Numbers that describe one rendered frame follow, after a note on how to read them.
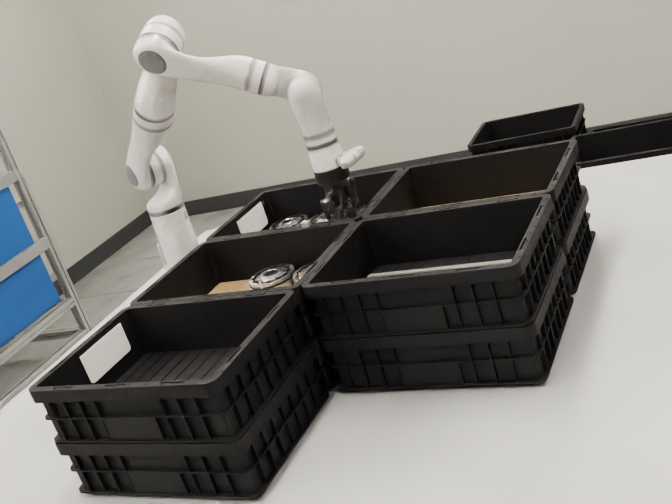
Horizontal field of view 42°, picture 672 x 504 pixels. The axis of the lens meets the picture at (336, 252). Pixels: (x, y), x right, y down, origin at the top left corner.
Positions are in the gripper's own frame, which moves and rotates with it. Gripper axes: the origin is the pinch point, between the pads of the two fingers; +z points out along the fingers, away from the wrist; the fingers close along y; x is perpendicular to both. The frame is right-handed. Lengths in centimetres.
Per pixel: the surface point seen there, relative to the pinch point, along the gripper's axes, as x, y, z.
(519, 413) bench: 46, 47, 18
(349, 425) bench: 16, 50, 18
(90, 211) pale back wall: -303, -227, 54
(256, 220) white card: -29.7, -9.1, -1.1
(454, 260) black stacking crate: 28.1, 13.9, 5.1
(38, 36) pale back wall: -303, -245, -54
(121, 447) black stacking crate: -14, 71, 7
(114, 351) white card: -29, 51, 0
